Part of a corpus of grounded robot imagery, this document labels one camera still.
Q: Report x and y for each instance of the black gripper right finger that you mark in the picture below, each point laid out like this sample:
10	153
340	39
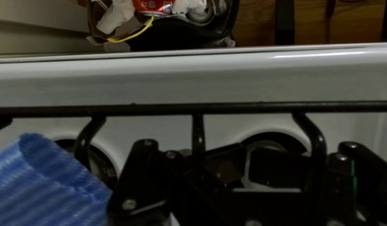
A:
360	188

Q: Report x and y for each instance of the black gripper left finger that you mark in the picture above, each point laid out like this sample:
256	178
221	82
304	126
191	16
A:
151	183

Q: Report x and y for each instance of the blue striped cloth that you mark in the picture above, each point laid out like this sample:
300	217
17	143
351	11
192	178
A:
43	183

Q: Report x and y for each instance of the black stove grate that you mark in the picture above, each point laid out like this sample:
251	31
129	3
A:
243	108

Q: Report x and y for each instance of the black round stove burner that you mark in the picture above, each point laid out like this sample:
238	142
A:
285	139
106	167

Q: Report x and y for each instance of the white stove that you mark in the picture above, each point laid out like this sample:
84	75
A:
201	79

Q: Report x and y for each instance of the black trash bag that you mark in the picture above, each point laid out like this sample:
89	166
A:
181	35

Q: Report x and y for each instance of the crumpled white paper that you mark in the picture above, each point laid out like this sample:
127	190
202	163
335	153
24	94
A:
116	14

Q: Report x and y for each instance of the red can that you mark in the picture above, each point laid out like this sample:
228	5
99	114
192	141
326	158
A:
153	5

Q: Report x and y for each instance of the black vertical post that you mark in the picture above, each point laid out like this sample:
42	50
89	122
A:
285	20

